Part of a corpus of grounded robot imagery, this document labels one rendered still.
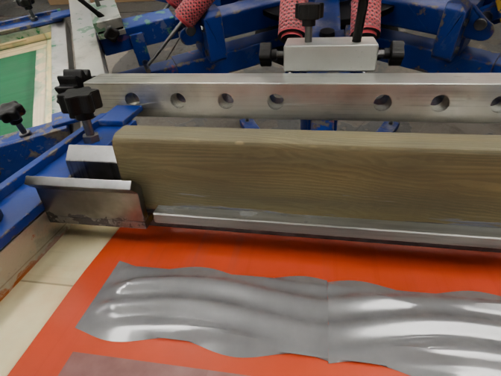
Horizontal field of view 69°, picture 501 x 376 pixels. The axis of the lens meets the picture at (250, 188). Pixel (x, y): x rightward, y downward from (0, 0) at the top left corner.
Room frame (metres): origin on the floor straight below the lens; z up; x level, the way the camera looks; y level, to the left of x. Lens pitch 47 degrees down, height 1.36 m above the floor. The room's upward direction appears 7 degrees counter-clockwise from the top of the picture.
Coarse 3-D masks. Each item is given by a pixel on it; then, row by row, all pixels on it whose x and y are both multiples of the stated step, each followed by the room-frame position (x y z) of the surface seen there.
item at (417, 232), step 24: (168, 216) 0.20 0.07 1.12; (192, 216) 0.20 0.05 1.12; (216, 216) 0.19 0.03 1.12; (240, 216) 0.19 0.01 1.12; (264, 216) 0.19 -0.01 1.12; (288, 216) 0.18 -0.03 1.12; (312, 216) 0.18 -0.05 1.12; (408, 240) 0.15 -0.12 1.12; (432, 240) 0.15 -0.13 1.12; (456, 240) 0.14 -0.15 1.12; (480, 240) 0.14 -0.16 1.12
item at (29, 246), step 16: (32, 224) 0.21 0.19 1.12; (48, 224) 0.22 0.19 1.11; (64, 224) 0.24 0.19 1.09; (16, 240) 0.19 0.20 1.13; (32, 240) 0.20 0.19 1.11; (48, 240) 0.21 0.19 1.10; (0, 256) 0.17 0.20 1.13; (16, 256) 0.18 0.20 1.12; (32, 256) 0.19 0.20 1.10; (0, 272) 0.17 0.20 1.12; (16, 272) 0.17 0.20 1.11; (0, 288) 0.16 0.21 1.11
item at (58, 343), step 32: (96, 256) 0.19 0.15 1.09; (128, 256) 0.19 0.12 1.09; (160, 256) 0.19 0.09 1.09; (192, 256) 0.18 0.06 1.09; (224, 256) 0.18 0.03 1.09; (256, 256) 0.17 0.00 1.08; (288, 256) 0.17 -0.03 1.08; (320, 256) 0.17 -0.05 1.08; (96, 288) 0.15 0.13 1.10; (64, 320) 0.13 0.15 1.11; (32, 352) 0.10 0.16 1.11; (64, 352) 0.10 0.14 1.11; (96, 352) 0.10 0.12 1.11; (128, 352) 0.09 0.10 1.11; (160, 352) 0.09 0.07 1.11; (192, 352) 0.09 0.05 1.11
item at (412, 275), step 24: (336, 240) 0.19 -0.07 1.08; (336, 264) 0.16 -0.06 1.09; (360, 264) 0.15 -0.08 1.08; (384, 264) 0.15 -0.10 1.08; (408, 264) 0.15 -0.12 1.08; (432, 264) 0.15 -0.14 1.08; (456, 264) 0.14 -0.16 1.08; (480, 264) 0.14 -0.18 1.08; (408, 288) 0.12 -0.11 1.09; (432, 288) 0.12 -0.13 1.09; (456, 288) 0.12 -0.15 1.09; (480, 288) 0.12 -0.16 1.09
